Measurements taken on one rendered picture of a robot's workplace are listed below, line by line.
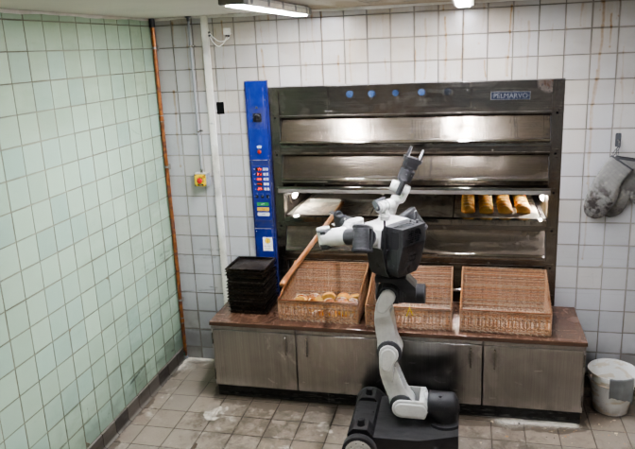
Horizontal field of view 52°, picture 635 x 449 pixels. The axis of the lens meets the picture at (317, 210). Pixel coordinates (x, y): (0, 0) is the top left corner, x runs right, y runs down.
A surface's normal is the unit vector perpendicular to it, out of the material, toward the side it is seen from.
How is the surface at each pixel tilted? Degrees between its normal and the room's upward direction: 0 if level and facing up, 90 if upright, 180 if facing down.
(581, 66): 90
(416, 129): 70
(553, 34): 90
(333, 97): 90
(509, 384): 89
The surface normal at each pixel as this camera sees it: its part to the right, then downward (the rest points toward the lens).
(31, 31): 0.97, 0.01
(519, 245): -0.22, -0.10
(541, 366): -0.26, 0.32
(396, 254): -0.73, 0.20
